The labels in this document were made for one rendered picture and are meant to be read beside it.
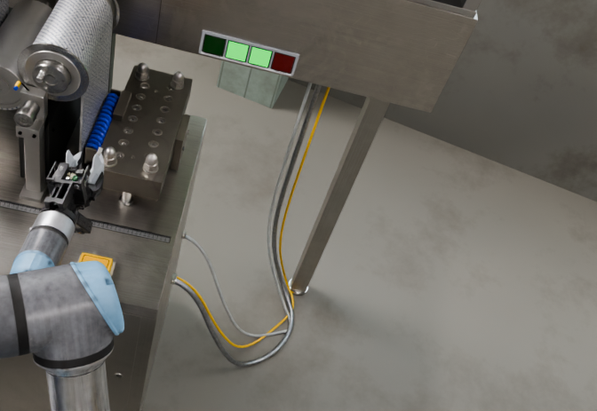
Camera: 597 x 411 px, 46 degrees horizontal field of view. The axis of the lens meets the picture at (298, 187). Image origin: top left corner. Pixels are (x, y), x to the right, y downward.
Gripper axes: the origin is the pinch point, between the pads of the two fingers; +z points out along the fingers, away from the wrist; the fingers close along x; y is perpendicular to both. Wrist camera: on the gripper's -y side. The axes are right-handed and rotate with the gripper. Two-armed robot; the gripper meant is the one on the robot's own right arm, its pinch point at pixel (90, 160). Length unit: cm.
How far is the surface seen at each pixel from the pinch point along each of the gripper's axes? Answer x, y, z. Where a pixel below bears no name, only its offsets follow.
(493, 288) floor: -134, -134, 86
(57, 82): 6.6, 15.9, 5.8
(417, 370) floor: -99, -128, 37
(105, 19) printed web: 2.5, 18.6, 26.8
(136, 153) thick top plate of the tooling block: -6.3, -8.1, 12.3
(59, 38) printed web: 6.9, 22.8, 11.4
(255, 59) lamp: -30, 3, 41
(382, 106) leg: -67, -21, 59
